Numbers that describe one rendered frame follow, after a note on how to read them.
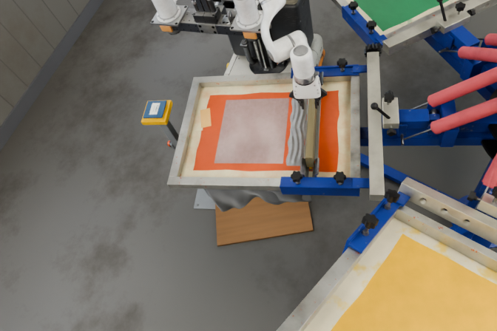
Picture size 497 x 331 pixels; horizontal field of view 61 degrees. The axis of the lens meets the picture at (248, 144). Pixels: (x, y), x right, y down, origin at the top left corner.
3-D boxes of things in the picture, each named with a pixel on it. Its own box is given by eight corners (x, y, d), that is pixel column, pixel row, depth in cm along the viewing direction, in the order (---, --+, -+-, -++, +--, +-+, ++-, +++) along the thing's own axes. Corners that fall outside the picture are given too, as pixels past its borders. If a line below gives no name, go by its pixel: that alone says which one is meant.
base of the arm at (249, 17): (243, 5, 205) (236, -22, 192) (268, 7, 200) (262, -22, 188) (233, 28, 198) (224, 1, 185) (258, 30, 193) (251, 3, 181)
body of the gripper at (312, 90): (319, 66, 152) (322, 86, 161) (291, 68, 154) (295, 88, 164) (318, 82, 148) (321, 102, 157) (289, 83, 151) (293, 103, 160)
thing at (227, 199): (222, 213, 217) (197, 174, 182) (224, 206, 219) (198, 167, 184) (313, 216, 205) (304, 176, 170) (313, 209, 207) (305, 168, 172)
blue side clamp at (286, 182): (282, 194, 169) (279, 186, 164) (282, 183, 172) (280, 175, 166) (359, 196, 162) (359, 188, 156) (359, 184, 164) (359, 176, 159)
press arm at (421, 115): (381, 128, 169) (381, 122, 165) (381, 117, 172) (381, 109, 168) (427, 128, 165) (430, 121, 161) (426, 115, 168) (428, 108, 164)
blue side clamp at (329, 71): (292, 86, 197) (290, 75, 192) (293, 77, 200) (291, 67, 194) (359, 83, 190) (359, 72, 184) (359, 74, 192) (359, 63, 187)
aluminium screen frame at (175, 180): (169, 188, 181) (166, 184, 178) (195, 81, 211) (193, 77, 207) (360, 192, 161) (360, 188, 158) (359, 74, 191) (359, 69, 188)
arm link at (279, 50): (279, -6, 149) (303, 49, 154) (246, 10, 148) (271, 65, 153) (285, -10, 141) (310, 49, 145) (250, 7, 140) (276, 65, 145)
